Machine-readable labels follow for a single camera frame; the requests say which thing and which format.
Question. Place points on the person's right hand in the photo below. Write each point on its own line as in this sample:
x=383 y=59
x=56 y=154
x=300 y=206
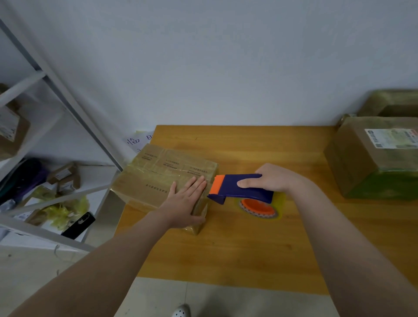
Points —
x=274 y=179

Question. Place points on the person's left hand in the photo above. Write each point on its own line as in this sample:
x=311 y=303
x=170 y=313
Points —
x=183 y=206

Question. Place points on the stack of cardboard boxes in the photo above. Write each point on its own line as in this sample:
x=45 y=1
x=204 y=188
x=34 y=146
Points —
x=150 y=179

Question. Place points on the blue orange tape dispenser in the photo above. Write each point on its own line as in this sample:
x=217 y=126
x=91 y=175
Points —
x=228 y=186

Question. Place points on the large green-printed cardboard box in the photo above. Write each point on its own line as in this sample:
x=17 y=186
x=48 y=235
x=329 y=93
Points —
x=372 y=160

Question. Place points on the small open-flap cardboard box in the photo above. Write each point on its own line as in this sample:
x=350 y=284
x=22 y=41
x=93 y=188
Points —
x=392 y=103

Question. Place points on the person's right forearm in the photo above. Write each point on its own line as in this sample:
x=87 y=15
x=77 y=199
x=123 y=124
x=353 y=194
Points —
x=359 y=258

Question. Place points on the person's left forearm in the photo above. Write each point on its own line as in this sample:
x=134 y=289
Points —
x=91 y=274

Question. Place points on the wooden table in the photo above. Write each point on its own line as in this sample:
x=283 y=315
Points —
x=274 y=248

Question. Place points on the white perforated clog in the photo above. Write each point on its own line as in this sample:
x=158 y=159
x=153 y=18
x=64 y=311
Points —
x=181 y=311

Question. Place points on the black mobile phone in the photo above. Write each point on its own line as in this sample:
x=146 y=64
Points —
x=78 y=225

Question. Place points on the yellow plastic bag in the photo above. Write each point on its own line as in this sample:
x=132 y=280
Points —
x=62 y=212

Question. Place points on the small open carton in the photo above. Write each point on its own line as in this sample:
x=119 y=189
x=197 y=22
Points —
x=65 y=176

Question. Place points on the grey metal shelf rack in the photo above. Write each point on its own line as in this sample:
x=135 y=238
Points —
x=39 y=238

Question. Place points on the dark blue bag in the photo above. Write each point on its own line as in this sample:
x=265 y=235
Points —
x=23 y=179

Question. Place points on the large worn shelf carton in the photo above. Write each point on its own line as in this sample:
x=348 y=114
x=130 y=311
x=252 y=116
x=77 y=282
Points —
x=10 y=130

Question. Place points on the white paper wall sign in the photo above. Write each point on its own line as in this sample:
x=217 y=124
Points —
x=138 y=140

